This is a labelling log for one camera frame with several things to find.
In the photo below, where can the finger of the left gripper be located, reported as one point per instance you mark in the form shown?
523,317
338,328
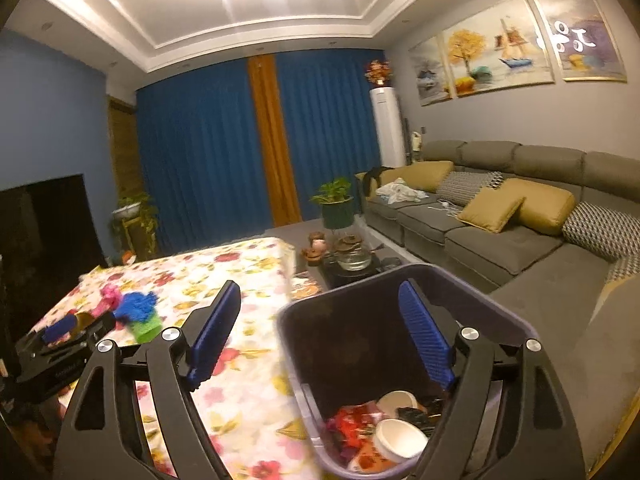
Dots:
64,326

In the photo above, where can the wooden door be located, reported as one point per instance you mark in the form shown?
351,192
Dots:
126,161

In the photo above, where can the grey trash bin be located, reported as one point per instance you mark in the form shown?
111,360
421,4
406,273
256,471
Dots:
350,345

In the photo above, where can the red flower decoration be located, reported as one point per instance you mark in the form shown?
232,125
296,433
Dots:
379,73

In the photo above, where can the tea set tray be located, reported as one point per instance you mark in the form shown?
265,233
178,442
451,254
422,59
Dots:
348,260

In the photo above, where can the yellow cushion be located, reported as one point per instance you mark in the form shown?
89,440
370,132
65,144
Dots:
491,209
423,176
544,208

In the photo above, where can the plant on stand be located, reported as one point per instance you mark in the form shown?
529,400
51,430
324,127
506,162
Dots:
134,226

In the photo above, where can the yellow cushion far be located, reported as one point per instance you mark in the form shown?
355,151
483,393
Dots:
423,176

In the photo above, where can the white paper cup left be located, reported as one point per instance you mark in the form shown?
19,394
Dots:
393,401

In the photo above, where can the grey sectional sofa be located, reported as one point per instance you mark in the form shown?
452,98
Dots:
584,308

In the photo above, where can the red snack bag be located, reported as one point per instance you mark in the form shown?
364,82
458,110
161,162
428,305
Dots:
352,427

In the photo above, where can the floral tablecloth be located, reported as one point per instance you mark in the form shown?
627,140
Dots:
247,407

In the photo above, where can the potted plant by sofa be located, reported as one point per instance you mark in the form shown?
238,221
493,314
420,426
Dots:
336,203

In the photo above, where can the yellow cushion back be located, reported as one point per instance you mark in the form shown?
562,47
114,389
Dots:
544,208

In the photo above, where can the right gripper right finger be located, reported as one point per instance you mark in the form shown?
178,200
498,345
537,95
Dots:
507,416

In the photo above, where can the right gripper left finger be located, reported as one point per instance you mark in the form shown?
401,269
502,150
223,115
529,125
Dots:
102,436

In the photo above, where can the black television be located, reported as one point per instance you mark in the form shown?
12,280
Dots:
48,241

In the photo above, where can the orange curtain strip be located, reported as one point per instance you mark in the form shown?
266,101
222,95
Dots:
278,169

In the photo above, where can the yellow cushion front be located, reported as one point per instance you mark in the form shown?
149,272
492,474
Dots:
491,209

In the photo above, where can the blue foam net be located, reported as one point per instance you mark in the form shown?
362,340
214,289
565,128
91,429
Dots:
136,307

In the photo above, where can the white standing air conditioner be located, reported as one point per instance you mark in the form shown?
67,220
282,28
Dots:
388,126

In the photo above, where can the small pink plastic bag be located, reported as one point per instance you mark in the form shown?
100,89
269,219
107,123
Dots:
111,298

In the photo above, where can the small black plastic bag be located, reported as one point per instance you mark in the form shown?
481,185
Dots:
424,417

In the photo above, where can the purple right painting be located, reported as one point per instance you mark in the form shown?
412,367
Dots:
582,41

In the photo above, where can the tree and ship painting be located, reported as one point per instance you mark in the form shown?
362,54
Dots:
496,49

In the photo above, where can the patterned cushion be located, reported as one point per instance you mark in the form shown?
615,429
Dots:
460,187
607,233

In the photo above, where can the patterned cushion near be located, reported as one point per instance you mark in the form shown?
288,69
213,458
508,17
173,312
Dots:
607,233

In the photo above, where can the white cloth on sofa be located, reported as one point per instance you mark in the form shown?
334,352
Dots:
399,191

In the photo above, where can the orange patterned paper cup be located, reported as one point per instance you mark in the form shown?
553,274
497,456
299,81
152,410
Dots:
393,442

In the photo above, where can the small landscape painting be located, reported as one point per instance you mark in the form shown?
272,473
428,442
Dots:
430,73

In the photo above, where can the blue curtain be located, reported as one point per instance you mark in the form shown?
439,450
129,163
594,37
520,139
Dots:
200,149

